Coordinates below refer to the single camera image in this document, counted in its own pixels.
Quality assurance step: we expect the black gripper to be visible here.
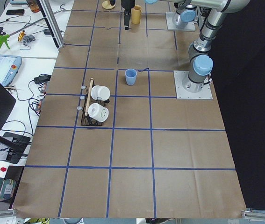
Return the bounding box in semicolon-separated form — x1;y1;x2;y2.
121;0;135;30

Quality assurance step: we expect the light blue plastic cup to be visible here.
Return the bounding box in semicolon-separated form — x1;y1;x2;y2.
125;69;137;86

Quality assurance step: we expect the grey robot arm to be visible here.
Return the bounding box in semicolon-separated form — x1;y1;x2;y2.
121;0;197;31
173;0;249;93

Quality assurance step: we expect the bamboo chopstick holder cup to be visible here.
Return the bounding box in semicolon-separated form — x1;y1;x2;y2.
131;5;142;25

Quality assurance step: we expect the round wooden stand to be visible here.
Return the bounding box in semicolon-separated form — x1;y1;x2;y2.
102;0;115;10

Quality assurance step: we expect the white mug upper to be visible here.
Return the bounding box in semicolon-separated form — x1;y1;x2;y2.
91;85;110;101

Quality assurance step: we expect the white smiley mug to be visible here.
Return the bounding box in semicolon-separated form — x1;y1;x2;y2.
88;103;109;122

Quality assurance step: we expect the black power adapter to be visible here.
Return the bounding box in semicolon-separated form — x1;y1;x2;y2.
34;74;51;84

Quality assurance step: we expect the black smartphone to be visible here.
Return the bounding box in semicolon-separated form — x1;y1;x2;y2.
6;9;25;15

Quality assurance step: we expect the green glue gun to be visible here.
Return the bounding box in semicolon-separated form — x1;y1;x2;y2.
0;35;10;49

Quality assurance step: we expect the brown paper table cover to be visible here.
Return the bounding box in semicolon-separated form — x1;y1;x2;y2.
14;0;245;218

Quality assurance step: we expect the blue teach pendant tablet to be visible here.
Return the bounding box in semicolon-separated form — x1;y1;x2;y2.
0;54;22;87

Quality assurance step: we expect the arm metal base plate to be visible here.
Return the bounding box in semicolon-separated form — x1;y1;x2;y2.
173;70;213;100
166;10;196;32

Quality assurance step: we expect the aluminium frame post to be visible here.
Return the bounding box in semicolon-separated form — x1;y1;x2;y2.
38;0;64;49

